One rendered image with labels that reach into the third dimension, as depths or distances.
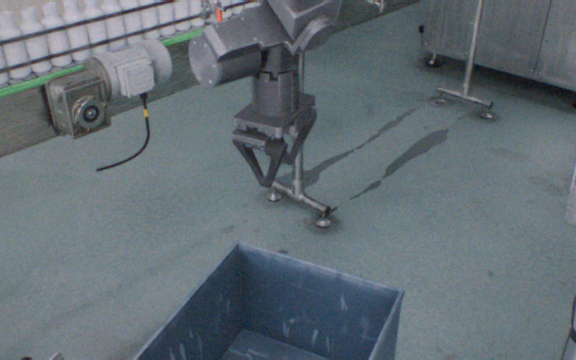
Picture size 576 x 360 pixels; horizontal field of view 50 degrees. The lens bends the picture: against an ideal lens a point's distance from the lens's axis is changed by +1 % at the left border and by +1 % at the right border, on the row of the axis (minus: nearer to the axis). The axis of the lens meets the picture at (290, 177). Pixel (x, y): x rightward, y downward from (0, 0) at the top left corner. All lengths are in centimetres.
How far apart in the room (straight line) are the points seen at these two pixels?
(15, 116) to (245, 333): 89
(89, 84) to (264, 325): 83
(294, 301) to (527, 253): 177
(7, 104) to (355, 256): 149
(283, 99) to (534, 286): 202
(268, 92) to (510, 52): 355
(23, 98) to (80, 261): 109
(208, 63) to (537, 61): 360
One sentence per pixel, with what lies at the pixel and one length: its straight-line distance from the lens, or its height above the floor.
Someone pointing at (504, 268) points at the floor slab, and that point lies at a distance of 268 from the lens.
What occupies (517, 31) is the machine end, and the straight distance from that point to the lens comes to 416.
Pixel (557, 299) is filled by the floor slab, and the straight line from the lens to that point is 260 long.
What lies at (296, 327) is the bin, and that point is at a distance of 118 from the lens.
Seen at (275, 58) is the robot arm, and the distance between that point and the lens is 70.
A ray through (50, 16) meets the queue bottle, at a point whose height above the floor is 114.
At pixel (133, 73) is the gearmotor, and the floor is 101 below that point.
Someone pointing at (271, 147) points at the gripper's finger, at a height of 128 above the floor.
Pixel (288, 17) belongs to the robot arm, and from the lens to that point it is 64.
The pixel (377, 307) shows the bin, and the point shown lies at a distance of 107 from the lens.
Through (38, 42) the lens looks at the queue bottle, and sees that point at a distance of 178.
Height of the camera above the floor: 163
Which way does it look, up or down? 32 degrees down
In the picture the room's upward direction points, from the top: straight up
